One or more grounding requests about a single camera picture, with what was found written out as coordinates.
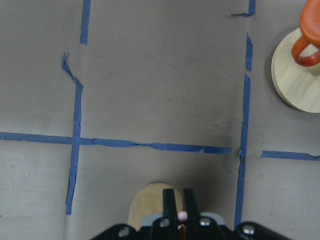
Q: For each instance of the wooden mug tree stand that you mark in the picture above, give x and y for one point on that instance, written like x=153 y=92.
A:
x=298 y=86

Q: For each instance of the brown paper table mat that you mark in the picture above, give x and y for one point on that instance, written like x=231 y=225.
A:
x=174 y=91

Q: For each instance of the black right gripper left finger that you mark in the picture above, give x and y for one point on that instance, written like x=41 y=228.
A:
x=169 y=212

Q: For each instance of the orange red mug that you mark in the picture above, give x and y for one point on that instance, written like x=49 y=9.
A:
x=309 y=25

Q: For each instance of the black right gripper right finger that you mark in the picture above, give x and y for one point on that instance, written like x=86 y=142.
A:
x=191 y=207

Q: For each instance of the bamboo chopstick holder cup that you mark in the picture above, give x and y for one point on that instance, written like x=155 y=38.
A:
x=149 y=201

